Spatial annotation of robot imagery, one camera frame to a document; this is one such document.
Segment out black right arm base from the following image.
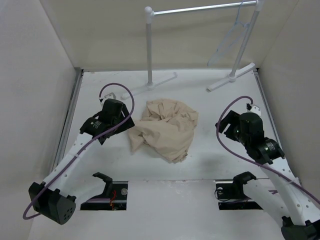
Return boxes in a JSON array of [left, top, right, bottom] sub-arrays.
[[214, 171, 262, 211]]

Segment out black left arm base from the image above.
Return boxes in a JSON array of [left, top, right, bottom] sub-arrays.
[[80, 172, 129, 211]]

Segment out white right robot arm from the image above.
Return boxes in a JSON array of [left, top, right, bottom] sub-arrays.
[[215, 108, 320, 240]]

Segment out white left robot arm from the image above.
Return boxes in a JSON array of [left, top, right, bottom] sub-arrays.
[[27, 98, 135, 225]]

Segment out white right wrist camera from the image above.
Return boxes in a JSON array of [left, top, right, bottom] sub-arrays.
[[246, 103, 262, 117]]

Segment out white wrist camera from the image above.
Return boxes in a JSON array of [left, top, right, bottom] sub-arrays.
[[99, 92, 117, 105], [246, 103, 262, 117]]

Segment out light blue clothes hanger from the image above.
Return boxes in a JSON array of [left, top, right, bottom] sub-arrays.
[[207, 0, 250, 67]]

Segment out white clothes rack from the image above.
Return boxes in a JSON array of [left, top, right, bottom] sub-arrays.
[[121, 0, 264, 100]]

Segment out beige trousers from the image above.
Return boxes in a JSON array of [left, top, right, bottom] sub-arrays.
[[128, 98, 199, 163]]

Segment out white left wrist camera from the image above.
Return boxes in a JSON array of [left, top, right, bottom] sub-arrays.
[[99, 92, 117, 105]]

